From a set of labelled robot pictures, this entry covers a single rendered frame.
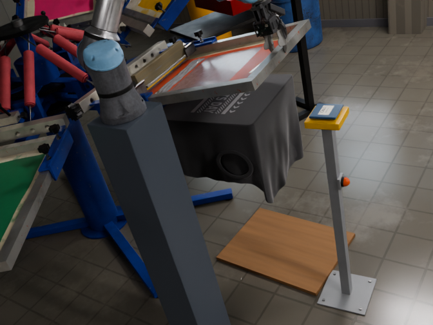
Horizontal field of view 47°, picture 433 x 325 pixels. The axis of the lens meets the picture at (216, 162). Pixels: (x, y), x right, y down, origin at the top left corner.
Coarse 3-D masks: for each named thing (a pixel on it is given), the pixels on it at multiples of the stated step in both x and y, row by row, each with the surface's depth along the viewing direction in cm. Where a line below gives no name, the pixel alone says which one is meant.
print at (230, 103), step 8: (224, 96) 214; (232, 96) 212; (240, 96) 211; (248, 96) 209; (200, 104) 213; (208, 104) 211; (216, 104) 209; (224, 104) 207; (232, 104) 206; (240, 104) 204; (200, 112) 206; (208, 112) 205; (216, 112) 203; (224, 112) 201; (232, 112) 200
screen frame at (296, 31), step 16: (256, 32) 220; (288, 32) 211; (304, 32) 203; (208, 48) 236; (288, 48) 190; (272, 64) 179; (240, 80) 172; (256, 80) 170; (160, 96) 191; (176, 96) 188; (192, 96) 184; (208, 96) 180
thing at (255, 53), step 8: (240, 48) 221; (248, 48) 216; (256, 48) 211; (208, 56) 230; (216, 56) 224; (224, 56) 219; (232, 56) 215; (240, 56) 210; (248, 56) 206; (256, 56) 201; (264, 56) 198; (184, 64) 233; (200, 64) 222; (208, 64) 218; (216, 64) 213; (224, 64) 208; (232, 64) 204; (176, 72) 227; (192, 72) 217
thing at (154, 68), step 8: (168, 48) 226; (176, 48) 229; (160, 56) 220; (168, 56) 224; (176, 56) 228; (152, 64) 215; (160, 64) 219; (168, 64) 224; (136, 72) 209; (144, 72) 211; (152, 72) 215; (160, 72) 219; (136, 80) 207; (144, 80) 211; (152, 80) 215
